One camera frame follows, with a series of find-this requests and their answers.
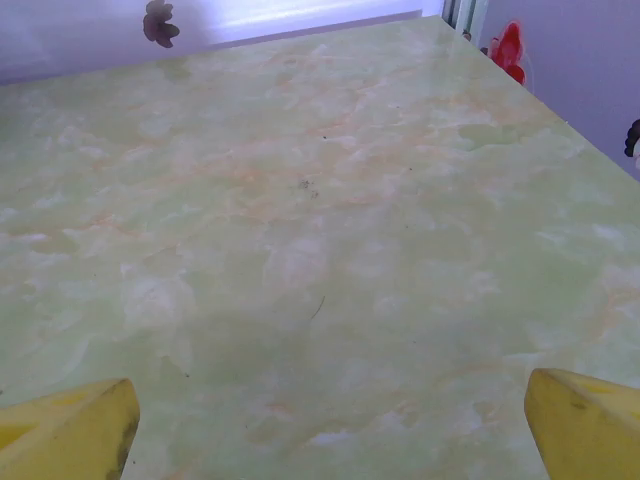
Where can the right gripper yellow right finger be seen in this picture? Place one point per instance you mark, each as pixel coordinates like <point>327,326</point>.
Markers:
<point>590,430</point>

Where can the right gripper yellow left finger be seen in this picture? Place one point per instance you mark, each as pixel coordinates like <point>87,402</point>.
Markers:
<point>65,435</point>

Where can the aluminium frame corner post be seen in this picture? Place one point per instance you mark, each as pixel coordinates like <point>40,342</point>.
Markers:
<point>462,15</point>

